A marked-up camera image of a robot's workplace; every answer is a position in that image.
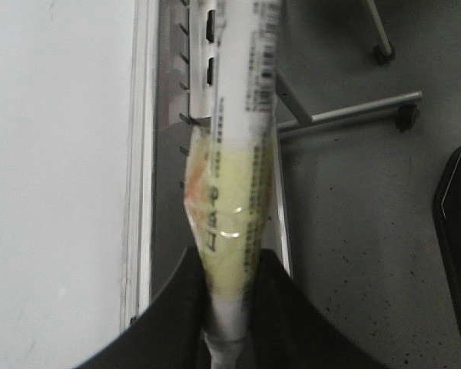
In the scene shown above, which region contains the white whiteboard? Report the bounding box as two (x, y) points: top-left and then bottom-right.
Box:
(0, 1), (134, 368)

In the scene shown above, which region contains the white slotted pegboard panel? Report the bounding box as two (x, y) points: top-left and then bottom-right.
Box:
(189, 1), (293, 275)

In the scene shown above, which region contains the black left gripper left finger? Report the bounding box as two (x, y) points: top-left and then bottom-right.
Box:
(78, 247), (207, 368)

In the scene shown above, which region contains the white black-tipped whiteboard marker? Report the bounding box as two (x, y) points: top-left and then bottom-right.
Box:
(184, 1), (282, 368)

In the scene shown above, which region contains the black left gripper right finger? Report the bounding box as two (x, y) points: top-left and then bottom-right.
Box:
(250, 249), (385, 369)

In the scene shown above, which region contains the grey aluminium whiteboard frame rail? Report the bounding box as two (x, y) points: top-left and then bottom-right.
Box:
(120, 1), (160, 331)

